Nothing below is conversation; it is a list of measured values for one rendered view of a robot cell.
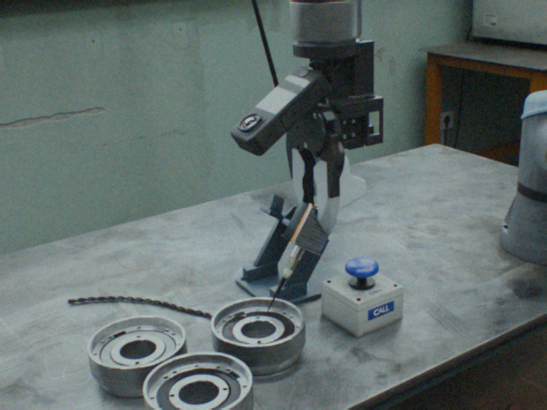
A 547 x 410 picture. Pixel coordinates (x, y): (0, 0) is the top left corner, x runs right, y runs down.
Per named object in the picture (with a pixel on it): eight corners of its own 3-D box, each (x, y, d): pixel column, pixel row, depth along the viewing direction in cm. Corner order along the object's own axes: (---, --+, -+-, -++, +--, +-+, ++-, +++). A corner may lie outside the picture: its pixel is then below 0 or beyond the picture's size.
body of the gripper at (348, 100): (384, 149, 77) (386, 40, 73) (321, 164, 73) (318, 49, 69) (344, 135, 83) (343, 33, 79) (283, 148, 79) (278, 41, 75)
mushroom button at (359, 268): (359, 310, 81) (359, 272, 79) (338, 297, 84) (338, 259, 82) (385, 299, 83) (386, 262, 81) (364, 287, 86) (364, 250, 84)
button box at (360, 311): (358, 338, 80) (358, 301, 78) (321, 313, 85) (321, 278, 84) (409, 316, 84) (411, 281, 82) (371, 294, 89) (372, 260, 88)
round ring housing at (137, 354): (76, 370, 76) (70, 338, 75) (158, 335, 82) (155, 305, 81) (120, 415, 68) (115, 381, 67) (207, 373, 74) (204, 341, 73)
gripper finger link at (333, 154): (348, 198, 74) (342, 117, 72) (336, 201, 74) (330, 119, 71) (324, 190, 78) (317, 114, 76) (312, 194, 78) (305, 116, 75)
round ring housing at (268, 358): (325, 356, 77) (324, 324, 75) (243, 390, 71) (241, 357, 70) (273, 318, 85) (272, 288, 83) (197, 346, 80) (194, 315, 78)
